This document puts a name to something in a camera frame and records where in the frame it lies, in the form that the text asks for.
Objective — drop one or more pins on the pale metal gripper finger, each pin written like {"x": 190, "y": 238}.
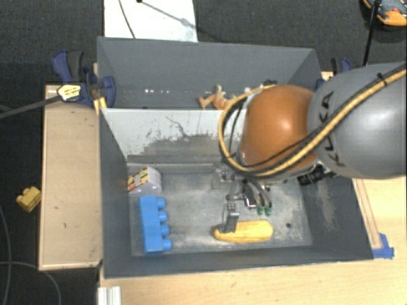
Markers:
{"x": 222, "y": 180}
{"x": 232, "y": 221}

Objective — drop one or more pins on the yellow toy banana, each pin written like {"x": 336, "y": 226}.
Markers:
{"x": 254, "y": 232}

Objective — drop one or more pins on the grey metal bin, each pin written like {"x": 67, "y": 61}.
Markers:
{"x": 190, "y": 208}

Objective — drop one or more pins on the white box with red-yellow print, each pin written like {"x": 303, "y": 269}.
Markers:
{"x": 147, "y": 180}

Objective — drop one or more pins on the blue toy building block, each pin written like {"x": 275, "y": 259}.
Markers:
{"x": 154, "y": 224}

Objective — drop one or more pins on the orange toy figure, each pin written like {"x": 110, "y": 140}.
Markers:
{"x": 216, "y": 100}

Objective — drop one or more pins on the pale wood board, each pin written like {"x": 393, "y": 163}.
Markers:
{"x": 70, "y": 186}

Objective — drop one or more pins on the black cylinder on white bracket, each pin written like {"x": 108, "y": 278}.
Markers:
{"x": 313, "y": 177}

